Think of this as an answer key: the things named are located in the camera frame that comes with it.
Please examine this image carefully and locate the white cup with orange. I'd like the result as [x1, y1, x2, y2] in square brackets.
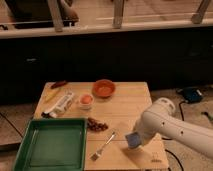
[79, 94, 94, 110]

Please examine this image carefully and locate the blue sponge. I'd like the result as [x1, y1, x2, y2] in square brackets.
[125, 132, 141, 148]

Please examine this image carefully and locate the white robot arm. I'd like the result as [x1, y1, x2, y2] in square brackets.
[132, 98, 213, 159]

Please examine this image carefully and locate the blue power box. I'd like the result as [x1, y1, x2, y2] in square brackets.
[181, 88, 203, 103]

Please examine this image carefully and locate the green plastic tray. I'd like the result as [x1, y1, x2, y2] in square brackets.
[12, 118, 87, 171]

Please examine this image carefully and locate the silver fork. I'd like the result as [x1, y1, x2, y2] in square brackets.
[90, 132, 116, 161]

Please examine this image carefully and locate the black cable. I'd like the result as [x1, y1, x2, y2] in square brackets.
[161, 99, 188, 171]

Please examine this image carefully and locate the wooden table board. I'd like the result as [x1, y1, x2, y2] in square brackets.
[34, 82, 169, 171]

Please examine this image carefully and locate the dark red sausage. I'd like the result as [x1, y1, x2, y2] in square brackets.
[50, 80, 67, 89]

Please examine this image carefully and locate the orange bowl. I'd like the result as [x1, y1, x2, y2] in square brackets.
[92, 79, 116, 98]

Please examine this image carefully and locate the brown dried fruit pile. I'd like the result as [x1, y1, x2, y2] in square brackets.
[87, 117, 108, 132]

